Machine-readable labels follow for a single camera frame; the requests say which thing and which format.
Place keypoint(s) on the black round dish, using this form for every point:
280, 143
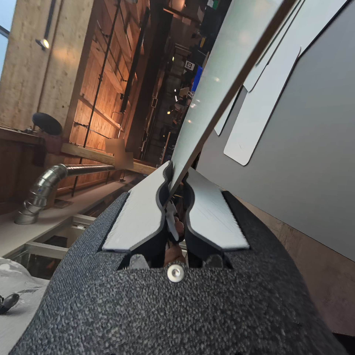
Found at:
47, 123

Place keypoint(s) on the white rounded board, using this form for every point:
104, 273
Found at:
222, 83

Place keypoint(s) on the dark wooden counter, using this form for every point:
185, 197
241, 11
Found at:
16, 166

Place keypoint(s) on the light wooden beam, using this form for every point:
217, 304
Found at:
88, 155

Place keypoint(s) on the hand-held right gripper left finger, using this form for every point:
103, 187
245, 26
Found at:
136, 219

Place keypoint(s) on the black clip microphone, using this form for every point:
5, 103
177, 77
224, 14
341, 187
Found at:
9, 303

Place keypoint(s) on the grey desk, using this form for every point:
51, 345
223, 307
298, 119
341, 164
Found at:
305, 166

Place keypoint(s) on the person's left hand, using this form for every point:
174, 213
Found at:
173, 256

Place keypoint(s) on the group of white panels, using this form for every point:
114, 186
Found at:
258, 116

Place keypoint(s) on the black ceiling rail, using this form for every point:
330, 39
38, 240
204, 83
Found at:
136, 61

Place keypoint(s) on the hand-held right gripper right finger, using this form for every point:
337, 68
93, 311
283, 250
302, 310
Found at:
216, 219

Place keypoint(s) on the black and white marker tag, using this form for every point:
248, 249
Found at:
190, 65

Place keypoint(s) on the silver ventilation duct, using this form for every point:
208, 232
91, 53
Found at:
41, 188

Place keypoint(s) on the ceiling spotlight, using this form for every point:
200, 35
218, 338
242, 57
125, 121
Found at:
43, 43

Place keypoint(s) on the blue bin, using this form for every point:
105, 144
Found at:
197, 79

